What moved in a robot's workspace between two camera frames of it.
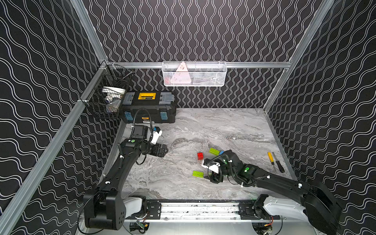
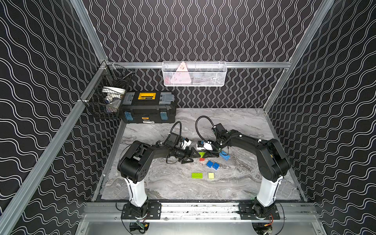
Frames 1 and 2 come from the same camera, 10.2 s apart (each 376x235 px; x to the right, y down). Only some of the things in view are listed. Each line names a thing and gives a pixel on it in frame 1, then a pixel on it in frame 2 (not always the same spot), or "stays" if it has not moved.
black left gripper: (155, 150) -> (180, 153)
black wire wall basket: (106, 96) stays
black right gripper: (218, 160) -> (210, 153)
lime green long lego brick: (198, 174) stays
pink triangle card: (181, 75) stays
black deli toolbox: (161, 105) stays
